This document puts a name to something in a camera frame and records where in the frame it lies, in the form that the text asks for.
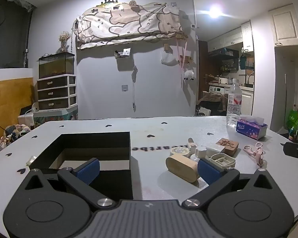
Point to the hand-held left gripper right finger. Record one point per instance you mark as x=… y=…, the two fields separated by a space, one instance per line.
x=208 y=171

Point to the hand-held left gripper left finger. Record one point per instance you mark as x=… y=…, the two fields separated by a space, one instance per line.
x=88 y=171

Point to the grey compartment tray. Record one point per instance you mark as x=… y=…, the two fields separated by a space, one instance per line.
x=223 y=160

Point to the white plug charger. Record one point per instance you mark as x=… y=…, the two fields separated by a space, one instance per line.
x=214 y=149

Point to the oval wooden box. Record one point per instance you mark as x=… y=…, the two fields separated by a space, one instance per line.
x=181 y=167

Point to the black storage box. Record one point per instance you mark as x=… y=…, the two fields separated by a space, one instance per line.
x=116 y=186

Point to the round cream tin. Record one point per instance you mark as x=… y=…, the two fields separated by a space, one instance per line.
x=180 y=151

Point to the brown and white lipstick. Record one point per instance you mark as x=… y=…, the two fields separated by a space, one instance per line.
x=192 y=145

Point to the carved wooden stamp block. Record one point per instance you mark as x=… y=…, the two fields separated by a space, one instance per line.
x=227 y=145

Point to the pink scissors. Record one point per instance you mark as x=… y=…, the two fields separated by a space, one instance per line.
x=258 y=153

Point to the purple tissue box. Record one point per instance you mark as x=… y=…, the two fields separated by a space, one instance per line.
x=250 y=130

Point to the clear plastic strip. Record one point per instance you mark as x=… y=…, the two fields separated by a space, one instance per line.
x=31 y=160

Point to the clear plastic water bottle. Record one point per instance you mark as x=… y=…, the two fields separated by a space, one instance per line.
x=234 y=104

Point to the brown cloth on chair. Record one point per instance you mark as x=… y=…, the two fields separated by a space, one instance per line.
x=212 y=98

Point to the white appliance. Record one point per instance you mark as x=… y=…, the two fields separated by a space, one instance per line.
x=27 y=117

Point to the white washing machine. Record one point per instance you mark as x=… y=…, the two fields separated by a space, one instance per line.
x=217 y=89

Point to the white three-drawer unit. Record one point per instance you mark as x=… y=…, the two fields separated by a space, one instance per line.
x=56 y=93

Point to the pile of plush toys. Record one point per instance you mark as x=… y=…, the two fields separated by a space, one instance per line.
x=12 y=131

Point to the white plush sheep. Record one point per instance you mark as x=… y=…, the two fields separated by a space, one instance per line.
x=189 y=75

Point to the blue hanging bottle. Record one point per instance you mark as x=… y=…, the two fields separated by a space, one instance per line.
x=242 y=62

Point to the glass fish tank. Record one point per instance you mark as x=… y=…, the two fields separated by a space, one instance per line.
x=56 y=65

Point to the pink hanging ribbons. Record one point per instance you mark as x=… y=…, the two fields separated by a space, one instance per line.
x=181 y=62

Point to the black kitchen shelf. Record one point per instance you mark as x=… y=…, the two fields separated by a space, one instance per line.
x=224 y=54

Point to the white hanging pouch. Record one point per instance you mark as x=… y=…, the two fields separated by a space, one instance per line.
x=168 y=59

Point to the white upper cabinet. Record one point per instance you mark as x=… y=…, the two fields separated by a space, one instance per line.
x=286 y=26

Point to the dried flower bouquet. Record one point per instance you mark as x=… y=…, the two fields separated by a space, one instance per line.
x=64 y=37

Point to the printed cartoon blanket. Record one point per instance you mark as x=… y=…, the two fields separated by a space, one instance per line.
x=129 y=22

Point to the dark window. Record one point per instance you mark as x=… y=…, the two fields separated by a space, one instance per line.
x=10 y=34

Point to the ceiling light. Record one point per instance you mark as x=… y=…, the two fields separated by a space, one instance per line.
x=215 y=12

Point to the gold crown decoration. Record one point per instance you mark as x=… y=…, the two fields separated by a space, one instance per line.
x=108 y=3

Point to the square wall hook plate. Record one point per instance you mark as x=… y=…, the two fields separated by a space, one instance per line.
x=124 y=88

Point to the small wall shelf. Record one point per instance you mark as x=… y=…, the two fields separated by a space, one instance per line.
x=123 y=53

